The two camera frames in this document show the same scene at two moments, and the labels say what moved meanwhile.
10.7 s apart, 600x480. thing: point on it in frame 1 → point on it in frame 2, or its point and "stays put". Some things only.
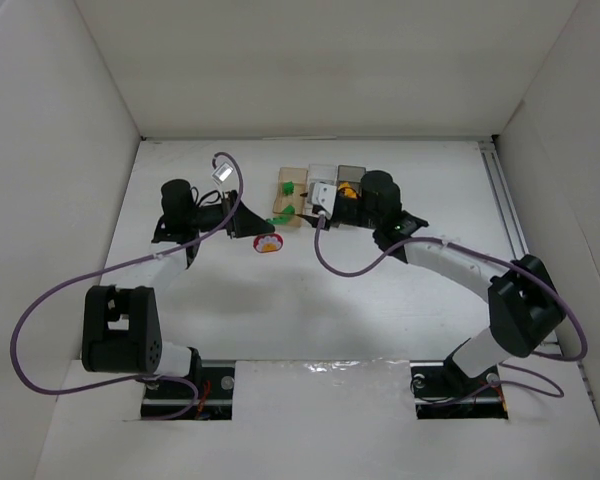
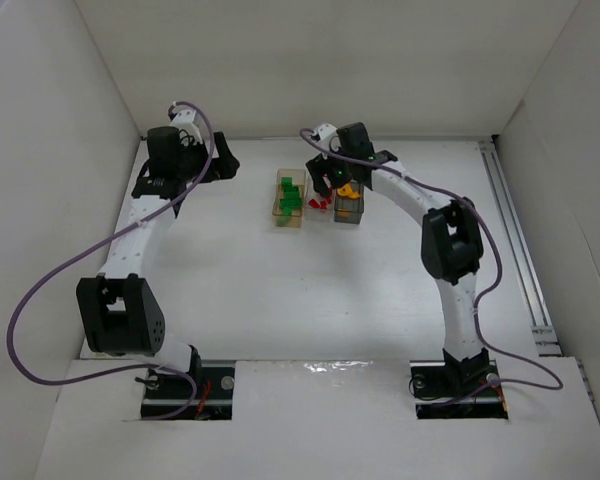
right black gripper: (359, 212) → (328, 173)
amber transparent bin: (290, 196) stays put
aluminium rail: (511, 219) stays put
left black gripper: (234, 214) → (219, 160)
